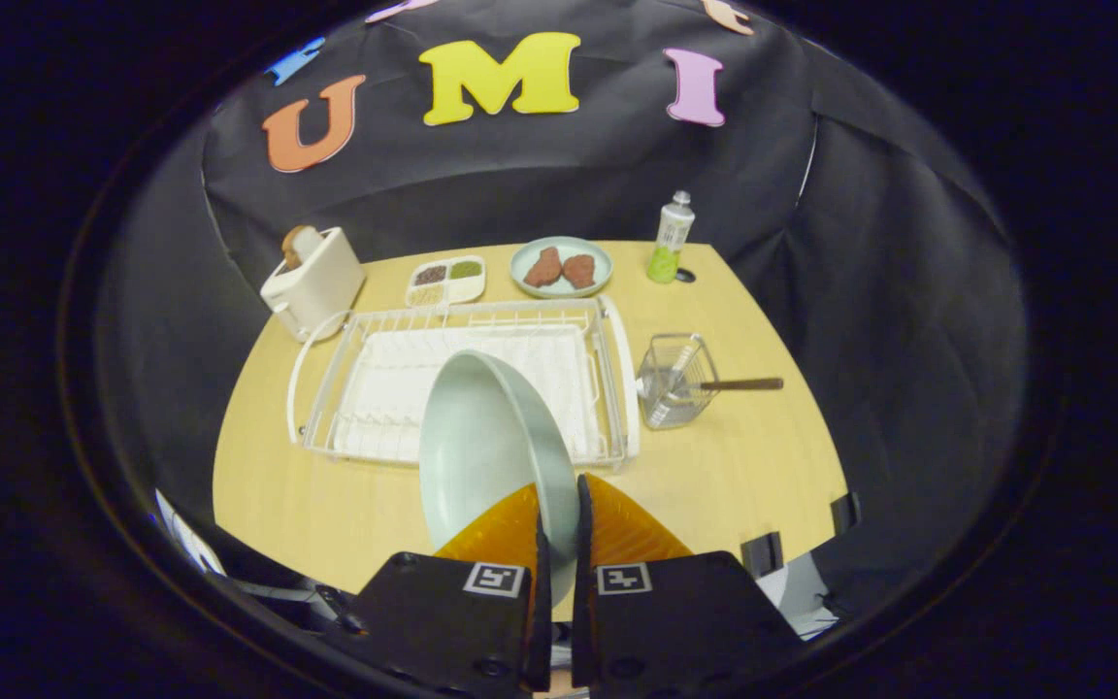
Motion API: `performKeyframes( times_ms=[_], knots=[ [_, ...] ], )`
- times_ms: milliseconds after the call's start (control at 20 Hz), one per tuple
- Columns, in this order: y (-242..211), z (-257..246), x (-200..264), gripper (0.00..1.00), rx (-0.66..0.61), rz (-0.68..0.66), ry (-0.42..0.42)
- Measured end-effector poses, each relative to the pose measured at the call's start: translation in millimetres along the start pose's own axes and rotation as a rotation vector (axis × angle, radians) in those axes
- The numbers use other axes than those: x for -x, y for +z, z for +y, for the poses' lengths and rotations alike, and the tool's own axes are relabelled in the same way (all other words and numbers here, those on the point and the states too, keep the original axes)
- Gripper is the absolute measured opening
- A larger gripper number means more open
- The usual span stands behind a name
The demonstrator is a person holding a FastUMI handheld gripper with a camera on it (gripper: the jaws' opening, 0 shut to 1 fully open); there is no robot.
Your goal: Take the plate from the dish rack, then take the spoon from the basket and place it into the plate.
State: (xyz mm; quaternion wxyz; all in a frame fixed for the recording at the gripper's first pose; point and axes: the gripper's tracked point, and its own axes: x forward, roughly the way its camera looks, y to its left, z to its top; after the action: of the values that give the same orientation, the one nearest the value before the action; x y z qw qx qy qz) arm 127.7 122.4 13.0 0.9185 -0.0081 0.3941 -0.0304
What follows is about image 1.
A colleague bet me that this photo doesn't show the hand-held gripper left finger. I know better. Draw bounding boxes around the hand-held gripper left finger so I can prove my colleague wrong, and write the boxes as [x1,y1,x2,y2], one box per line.
[326,483,552,698]

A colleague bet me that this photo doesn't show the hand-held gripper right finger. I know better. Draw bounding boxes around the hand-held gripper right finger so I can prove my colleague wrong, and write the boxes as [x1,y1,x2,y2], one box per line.
[572,474,803,698]

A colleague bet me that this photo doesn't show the light green plate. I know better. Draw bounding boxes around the light green plate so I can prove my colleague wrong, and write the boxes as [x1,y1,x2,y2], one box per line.
[418,349,579,608]

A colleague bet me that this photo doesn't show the metal wire basket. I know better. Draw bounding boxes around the metal wire basket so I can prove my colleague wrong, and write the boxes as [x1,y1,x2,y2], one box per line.
[635,333,720,430]

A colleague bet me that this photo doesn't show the wooden handle spoon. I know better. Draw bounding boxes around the wooden handle spoon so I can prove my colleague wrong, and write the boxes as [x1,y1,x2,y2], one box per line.
[666,377,785,404]

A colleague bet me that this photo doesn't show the white wire dish rack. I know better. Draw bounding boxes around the white wire dish rack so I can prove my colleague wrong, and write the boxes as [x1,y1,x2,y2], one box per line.
[285,294,641,474]

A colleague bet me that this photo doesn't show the small green plate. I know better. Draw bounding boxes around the small green plate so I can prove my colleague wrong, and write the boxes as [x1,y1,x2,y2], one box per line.
[509,236,614,299]

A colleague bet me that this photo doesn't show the white sectioned seed tray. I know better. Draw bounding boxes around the white sectioned seed tray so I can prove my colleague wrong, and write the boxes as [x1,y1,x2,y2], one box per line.
[405,254,487,309]

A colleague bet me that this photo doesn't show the green label plastic bottle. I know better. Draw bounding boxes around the green label plastic bottle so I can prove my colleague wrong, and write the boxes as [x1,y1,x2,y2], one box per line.
[646,190,696,284]

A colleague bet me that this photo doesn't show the white toaster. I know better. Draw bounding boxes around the white toaster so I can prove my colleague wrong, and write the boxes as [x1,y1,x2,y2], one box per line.
[260,227,367,344]

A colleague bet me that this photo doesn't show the black backdrop cloth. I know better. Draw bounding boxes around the black backdrop cloth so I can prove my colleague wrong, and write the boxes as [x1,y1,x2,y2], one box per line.
[93,0,1031,622]

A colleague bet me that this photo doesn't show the bread slice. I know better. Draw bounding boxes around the bread slice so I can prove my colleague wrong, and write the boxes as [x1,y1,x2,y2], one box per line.
[280,224,322,271]

